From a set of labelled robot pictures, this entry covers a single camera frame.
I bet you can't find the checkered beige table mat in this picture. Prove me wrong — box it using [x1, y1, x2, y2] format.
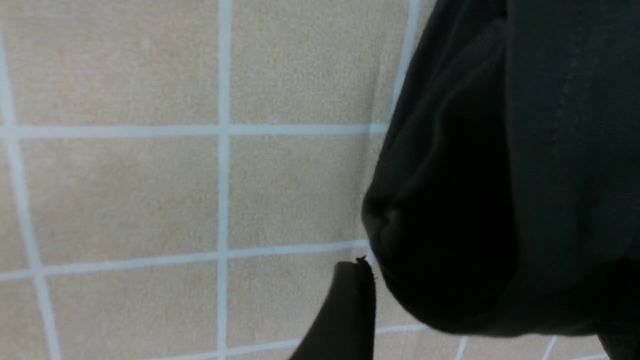
[0, 0, 613, 360]

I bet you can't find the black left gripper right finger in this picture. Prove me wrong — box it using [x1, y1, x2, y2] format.
[598, 320, 640, 360]

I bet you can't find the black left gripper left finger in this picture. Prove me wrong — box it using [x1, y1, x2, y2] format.
[290, 256, 377, 360]

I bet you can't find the dark gray long-sleeve shirt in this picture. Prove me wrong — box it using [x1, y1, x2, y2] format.
[362, 0, 640, 337]

